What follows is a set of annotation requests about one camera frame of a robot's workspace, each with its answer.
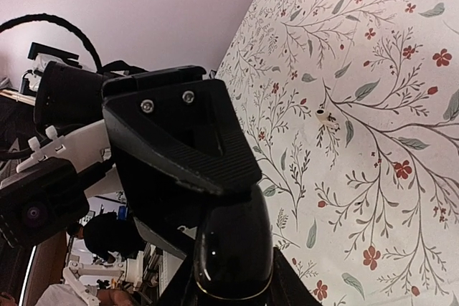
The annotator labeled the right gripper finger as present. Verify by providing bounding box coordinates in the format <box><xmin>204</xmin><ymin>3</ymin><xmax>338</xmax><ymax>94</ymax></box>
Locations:
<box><xmin>157</xmin><ymin>248</ymin><xmax>320</xmax><ymax>306</ymax></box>

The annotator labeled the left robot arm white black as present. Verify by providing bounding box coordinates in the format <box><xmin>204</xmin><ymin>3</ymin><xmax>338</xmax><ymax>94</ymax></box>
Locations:
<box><xmin>34</xmin><ymin>62</ymin><xmax>261</xmax><ymax>214</ymax></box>

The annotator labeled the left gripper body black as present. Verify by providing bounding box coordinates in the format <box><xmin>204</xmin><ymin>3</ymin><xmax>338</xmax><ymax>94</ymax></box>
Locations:
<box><xmin>100</xmin><ymin>65</ymin><xmax>230</xmax><ymax>163</ymax></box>

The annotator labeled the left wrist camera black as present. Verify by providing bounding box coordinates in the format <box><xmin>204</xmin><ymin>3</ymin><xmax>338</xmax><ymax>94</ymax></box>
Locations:
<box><xmin>1</xmin><ymin>158</ymin><xmax>90</xmax><ymax>248</ymax></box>

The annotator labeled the floral patterned table mat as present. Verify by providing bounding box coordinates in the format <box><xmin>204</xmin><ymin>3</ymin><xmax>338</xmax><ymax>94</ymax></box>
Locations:
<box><xmin>217</xmin><ymin>0</ymin><xmax>458</xmax><ymax>305</ymax></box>

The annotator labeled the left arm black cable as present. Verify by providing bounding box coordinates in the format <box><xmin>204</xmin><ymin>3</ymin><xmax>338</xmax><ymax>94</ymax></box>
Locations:
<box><xmin>0</xmin><ymin>14</ymin><xmax>108</xmax><ymax>74</ymax></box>

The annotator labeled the person in background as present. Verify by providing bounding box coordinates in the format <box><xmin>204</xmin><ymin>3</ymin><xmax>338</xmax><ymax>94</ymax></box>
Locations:
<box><xmin>37</xmin><ymin>212</ymin><xmax>146</xmax><ymax>305</ymax></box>

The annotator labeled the white wireless earbud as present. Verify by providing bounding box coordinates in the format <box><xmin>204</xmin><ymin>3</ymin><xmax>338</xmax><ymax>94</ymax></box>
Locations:
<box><xmin>316</xmin><ymin>108</ymin><xmax>339</xmax><ymax>130</ymax></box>

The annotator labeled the black earbud charging case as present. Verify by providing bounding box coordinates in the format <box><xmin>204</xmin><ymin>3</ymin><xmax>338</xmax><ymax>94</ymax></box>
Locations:
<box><xmin>193</xmin><ymin>185</ymin><xmax>273</xmax><ymax>302</ymax></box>

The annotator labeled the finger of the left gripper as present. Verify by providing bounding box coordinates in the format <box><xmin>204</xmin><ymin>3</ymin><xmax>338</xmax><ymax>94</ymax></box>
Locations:
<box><xmin>102</xmin><ymin>79</ymin><xmax>263</xmax><ymax>221</ymax></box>

